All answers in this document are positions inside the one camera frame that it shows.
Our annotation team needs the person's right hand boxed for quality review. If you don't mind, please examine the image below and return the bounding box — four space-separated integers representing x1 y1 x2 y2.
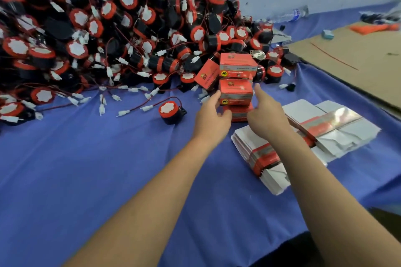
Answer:
246 83 292 146

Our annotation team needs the person's left hand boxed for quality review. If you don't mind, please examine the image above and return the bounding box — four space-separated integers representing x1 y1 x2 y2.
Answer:
191 90 233 151

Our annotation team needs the orange white paper box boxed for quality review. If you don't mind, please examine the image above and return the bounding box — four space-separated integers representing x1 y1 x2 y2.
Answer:
194 59 220 91
218 79 254 107
219 53 259 80
228 104 254 122

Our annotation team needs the single red black buzzer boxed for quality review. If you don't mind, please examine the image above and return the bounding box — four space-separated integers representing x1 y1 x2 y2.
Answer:
158 100 188 126

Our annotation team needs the stack of paper boxes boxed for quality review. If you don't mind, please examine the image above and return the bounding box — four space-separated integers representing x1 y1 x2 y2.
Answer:
231 99 382 196

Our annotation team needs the pile of black red buzzers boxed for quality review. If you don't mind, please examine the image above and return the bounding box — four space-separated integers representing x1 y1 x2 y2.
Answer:
0 0 302 123

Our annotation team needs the person's left forearm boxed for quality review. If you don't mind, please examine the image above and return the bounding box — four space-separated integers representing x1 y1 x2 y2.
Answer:
63 135 223 267

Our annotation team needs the person's right forearm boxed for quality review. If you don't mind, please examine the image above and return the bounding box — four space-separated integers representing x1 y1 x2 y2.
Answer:
269 129 401 267

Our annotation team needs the clear plastic bottle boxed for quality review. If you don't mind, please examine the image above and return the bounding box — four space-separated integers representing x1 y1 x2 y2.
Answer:
276 6 310 23

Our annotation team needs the brown cardboard sheet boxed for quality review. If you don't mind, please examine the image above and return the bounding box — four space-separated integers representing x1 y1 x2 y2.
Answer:
288 23 401 114

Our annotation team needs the blue cloth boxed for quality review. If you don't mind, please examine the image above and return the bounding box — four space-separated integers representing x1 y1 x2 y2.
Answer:
0 1 401 267

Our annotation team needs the small orange object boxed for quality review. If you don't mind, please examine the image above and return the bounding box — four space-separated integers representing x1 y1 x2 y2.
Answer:
350 23 399 35

